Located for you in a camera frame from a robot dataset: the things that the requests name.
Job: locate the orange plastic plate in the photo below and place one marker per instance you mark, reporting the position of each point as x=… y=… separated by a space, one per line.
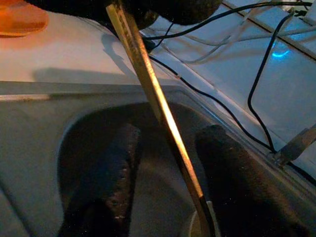
x=19 y=19

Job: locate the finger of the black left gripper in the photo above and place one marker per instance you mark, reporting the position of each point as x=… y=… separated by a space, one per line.
x=74 y=6
x=190 y=10

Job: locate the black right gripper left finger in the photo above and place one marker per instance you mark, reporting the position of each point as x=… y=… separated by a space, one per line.
x=103 y=192

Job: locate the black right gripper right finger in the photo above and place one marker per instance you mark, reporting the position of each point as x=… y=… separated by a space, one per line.
x=247 y=197

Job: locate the stainless steel sink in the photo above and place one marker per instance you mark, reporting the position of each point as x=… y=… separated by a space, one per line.
x=37 y=148

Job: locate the long metal spoon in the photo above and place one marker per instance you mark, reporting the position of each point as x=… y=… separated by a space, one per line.
x=153 y=89

